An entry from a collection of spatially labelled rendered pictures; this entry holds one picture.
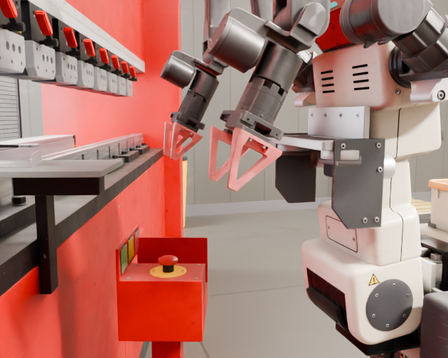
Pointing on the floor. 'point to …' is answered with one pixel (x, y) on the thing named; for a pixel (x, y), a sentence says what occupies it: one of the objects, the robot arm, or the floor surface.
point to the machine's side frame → (131, 106)
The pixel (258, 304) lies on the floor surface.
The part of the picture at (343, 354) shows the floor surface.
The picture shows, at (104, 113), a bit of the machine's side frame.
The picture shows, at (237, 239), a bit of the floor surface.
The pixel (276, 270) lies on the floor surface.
